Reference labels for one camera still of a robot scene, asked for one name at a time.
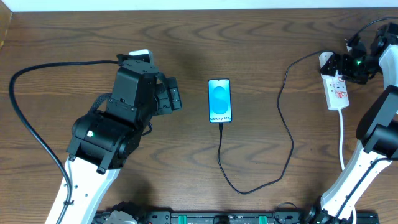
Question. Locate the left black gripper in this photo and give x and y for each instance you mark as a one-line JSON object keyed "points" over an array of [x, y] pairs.
{"points": [[173, 98]]}

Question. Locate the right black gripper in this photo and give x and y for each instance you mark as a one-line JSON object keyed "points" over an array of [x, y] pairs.
{"points": [[333, 64]]}

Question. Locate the white power strip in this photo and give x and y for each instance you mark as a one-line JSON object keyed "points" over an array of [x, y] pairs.
{"points": [[335, 91]]}

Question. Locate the blue Galaxy smartphone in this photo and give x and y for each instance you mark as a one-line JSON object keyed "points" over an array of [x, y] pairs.
{"points": [[219, 101]]}

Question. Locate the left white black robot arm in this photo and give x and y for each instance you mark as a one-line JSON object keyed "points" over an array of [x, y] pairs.
{"points": [[104, 137]]}

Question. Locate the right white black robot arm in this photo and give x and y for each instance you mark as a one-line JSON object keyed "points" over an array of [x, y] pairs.
{"points": [[376, 132]]}

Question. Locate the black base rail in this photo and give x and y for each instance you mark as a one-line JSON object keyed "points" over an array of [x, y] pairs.
{"points": [[128, 212]]}

